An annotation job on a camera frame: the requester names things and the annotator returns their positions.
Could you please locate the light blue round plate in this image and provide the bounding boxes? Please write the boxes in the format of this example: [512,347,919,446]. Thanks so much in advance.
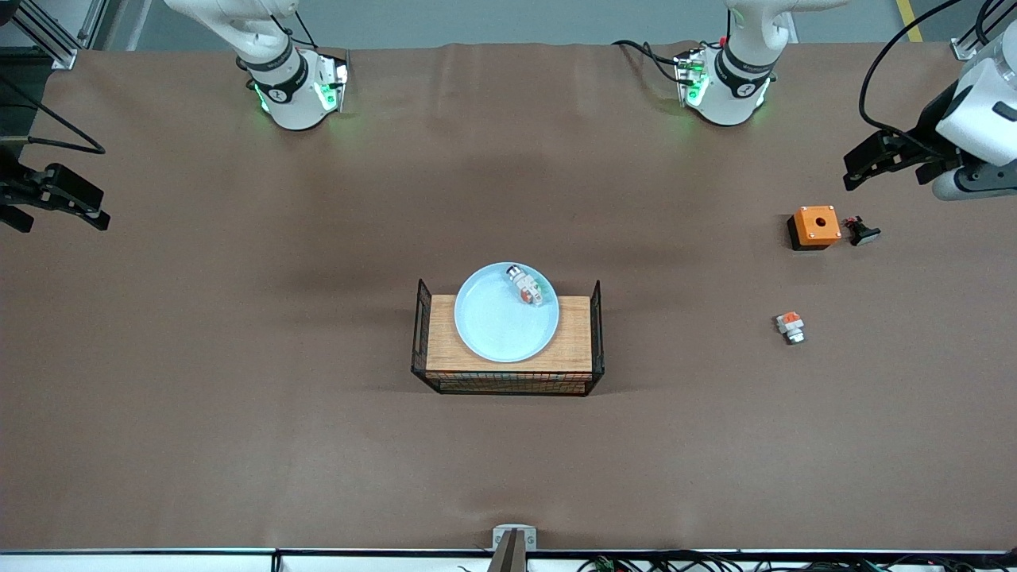
[454,261,560,364]

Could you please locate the black push button head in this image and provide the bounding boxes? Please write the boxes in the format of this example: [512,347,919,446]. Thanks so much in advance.
[842,215,882,247]

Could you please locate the black base cable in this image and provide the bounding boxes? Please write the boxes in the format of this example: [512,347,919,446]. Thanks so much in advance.
[612,39,686,82]

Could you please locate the aluminium frame profile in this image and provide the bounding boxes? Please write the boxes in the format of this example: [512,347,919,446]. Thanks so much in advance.
[949,0,1003,62]
[0,0,109,71]

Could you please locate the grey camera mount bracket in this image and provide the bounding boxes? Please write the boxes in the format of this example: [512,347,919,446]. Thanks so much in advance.
[487,524,538,572]

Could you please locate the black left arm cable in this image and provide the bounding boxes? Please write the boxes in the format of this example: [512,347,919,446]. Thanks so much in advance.
[858,0,966,152]

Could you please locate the wire basket with wooden top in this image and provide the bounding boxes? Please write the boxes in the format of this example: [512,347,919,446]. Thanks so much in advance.
[411,278,605,397]

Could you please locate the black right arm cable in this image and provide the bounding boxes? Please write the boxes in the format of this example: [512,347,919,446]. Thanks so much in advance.
[0,75,107,156]

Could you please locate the brown table cover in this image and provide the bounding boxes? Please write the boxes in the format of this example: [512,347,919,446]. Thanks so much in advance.
[0,40,1017,553]

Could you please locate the orange button enclosure box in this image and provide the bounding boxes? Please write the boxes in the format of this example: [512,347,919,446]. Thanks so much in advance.
[787,205,843,252]

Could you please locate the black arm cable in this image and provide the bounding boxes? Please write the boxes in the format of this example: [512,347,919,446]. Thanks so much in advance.
[858,0,966,152]
[0,75,107,156]

